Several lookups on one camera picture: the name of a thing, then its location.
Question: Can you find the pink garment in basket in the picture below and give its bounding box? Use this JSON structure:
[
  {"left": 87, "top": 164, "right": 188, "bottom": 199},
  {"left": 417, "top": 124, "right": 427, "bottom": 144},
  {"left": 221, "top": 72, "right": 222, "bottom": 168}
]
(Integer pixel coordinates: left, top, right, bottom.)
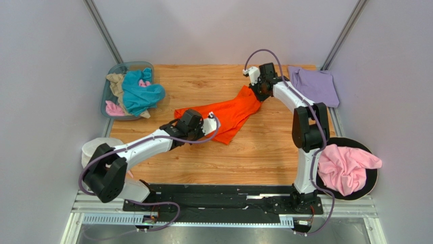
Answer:
[{"left": 105, "top": 79, "right": 151, "bottom": 116}]

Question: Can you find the orange t shirt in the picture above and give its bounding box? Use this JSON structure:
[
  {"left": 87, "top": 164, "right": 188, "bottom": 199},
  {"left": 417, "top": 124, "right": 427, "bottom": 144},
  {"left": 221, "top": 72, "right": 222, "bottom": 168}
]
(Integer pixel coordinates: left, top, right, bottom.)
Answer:
[{"left": 191, "top": 86, "right": 262, "bottom": 145}]

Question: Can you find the pink t shirt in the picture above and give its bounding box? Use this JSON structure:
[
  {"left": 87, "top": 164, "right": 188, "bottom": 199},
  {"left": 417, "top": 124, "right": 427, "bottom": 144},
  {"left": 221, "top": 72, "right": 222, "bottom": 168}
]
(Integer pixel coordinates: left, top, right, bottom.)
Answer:
[{"left": 318, "top": 143, "right": 383, "bottom": 197}]

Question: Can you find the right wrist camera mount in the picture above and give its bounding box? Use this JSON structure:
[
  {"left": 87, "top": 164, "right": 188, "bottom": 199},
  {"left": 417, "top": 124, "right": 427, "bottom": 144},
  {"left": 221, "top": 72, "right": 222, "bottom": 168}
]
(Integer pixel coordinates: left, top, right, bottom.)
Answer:
[{"left": 242, "top": 67, "right": 260, "bottom": 85}]

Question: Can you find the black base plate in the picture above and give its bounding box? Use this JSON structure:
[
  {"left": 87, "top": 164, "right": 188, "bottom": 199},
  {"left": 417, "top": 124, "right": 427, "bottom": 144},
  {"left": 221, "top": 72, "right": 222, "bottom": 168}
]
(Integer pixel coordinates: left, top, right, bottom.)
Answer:
[{"left": 122, "top": 184, "right": 324, "bottom": 224}]

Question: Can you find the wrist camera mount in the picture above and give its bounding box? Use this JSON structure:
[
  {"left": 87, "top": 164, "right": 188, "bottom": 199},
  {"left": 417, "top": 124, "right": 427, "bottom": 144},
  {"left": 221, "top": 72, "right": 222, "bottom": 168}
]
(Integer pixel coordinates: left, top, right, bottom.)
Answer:
[
  {"left": 242, "top": 67, "right": 260, "bottom": 85},
  {"left": 201, "top": 111, "right": 221, "bottom": 136}
]

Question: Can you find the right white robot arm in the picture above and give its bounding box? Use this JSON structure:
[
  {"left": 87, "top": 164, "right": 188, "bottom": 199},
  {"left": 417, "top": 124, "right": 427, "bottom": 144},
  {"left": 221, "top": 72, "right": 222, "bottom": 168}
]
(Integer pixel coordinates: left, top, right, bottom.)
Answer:
[{"left": 243, "top": 63, "right": 330, "bottom": 214}]

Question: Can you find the folded lavender t shirt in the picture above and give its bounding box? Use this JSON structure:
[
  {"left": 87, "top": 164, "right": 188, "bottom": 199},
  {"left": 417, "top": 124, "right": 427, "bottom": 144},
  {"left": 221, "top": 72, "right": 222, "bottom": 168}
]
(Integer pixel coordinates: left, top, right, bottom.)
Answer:
[{"left": 288, "top": 66, "right": 340, "bottom": 108}]

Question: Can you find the white mesh bag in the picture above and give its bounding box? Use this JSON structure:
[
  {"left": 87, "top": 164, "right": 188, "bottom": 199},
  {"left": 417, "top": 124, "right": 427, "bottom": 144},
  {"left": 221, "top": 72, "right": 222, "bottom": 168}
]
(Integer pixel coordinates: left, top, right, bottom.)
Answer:
[{"left": 81, "top": 137, "right": 123, "bottom": 168}]

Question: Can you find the teal t shirt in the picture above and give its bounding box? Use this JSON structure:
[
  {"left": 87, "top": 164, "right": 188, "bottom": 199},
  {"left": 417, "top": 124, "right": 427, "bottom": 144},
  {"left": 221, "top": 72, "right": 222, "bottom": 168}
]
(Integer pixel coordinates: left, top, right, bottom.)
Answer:
[{"left": 121, "top": 68, "right": 166, "bottom": 116}]

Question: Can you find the grey plastic laundry basket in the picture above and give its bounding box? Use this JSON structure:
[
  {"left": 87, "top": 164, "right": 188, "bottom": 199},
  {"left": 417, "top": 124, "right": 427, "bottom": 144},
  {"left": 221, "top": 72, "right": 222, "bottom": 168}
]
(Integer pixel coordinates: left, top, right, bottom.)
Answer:
[{"left": 100, "top": 61, "right": 154, "bottom": 121}]

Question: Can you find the round black tray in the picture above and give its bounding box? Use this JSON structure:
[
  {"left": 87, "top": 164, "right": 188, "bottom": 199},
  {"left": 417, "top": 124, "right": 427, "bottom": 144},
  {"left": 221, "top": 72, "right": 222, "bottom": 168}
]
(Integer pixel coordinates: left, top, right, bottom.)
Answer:
[{"left": 314, "top": 137, "right": 379, "bottom": 201}]

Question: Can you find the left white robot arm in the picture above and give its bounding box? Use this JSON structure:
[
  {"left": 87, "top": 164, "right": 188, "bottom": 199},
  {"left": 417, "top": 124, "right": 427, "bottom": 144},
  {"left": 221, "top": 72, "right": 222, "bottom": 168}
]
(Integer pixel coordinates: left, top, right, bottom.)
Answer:
[{"left": 78, "top": 109, "right": 221, "bottom": 203}]

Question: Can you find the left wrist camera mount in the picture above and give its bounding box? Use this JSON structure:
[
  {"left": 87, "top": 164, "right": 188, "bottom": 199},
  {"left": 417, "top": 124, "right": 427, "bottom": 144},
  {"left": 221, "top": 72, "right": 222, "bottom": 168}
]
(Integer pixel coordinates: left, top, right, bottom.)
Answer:
[{"left": 201, "top": 111, "right": 221, "bottom": 136}]

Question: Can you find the aluminium frame rail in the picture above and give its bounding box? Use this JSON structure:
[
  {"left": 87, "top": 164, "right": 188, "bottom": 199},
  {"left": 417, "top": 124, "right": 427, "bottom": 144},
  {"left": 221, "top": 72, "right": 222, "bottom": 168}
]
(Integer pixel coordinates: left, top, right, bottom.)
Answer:
[{"left": 61, "top": 193, "right": 387, "bottom": 243}]

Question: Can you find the beige t shirt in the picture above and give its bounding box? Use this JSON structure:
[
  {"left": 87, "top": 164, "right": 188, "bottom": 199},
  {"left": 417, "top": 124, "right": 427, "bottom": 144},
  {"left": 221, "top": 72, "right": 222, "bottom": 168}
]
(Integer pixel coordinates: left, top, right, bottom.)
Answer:
[{"left": 106, "top": 73, "right": 131, "bottom": 116}]

